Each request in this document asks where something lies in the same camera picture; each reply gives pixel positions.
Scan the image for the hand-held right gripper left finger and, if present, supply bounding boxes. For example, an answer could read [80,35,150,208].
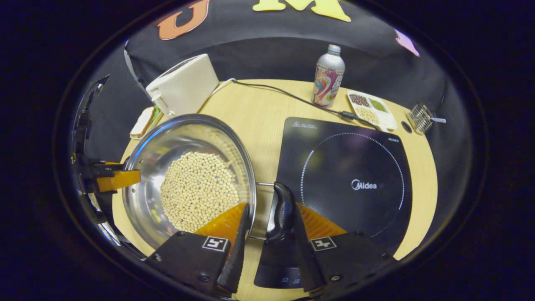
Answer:
[144,202,251,295]

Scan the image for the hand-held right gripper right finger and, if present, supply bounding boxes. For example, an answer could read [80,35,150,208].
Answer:
[288,202,397,293]

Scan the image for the stainless steel pot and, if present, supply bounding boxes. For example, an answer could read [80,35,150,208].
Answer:
[122,114,296,251]

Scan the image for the black induction cooktop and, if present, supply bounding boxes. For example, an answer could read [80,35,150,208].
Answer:
[254,117,413,289]

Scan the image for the bread slice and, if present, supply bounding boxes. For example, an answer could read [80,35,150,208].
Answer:
[130,107,156,140]

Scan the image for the pile of soybeans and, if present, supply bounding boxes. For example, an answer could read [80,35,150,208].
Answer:
[160,151,239,233]

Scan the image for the white toaster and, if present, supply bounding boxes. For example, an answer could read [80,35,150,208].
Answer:
[145,54,219,117]

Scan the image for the small soybean portion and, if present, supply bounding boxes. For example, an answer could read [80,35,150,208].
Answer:
[357,107,380,125]

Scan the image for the white divided tray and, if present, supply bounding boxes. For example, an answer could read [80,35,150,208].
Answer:
[347,90,398,131]

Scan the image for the silver drink bottle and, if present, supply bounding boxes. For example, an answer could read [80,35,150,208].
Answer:
[312,44,346,108]

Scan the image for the black backdrop cloth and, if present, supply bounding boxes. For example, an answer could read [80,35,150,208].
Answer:
[84,0,460,163]

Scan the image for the white toaster cable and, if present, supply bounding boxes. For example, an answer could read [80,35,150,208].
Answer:
[210,78,237,97]

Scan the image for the black power cable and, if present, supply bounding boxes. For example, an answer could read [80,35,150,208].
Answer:
[233,79,379,128]

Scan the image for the metal wire rack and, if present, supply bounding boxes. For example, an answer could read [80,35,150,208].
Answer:
[408,102,436,134]

